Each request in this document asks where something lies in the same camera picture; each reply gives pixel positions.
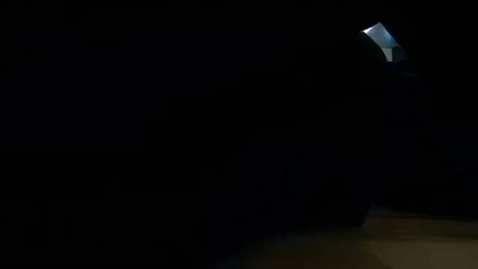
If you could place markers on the dark garment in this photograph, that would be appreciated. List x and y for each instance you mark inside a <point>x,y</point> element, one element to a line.
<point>422,142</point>

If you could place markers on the large dark clothing pile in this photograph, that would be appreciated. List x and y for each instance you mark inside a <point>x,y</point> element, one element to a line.
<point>186,149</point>

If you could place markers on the silver ceiling duct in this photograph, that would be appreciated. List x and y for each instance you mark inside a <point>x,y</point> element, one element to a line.
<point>382,37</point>

